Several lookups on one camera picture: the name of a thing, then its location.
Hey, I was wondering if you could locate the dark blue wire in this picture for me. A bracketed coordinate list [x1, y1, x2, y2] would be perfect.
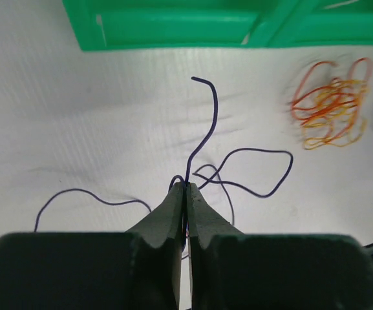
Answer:
[34, 76, 294, 253]

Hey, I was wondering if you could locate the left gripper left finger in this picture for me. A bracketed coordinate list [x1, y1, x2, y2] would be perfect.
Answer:
[0, 183, 186, 309]

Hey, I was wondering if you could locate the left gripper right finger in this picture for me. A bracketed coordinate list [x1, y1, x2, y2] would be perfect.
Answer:
[186, 184, 373, 309]

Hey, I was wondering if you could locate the green compartment tray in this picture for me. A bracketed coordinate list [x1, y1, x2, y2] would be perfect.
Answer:
[63, 0, 373, 51]

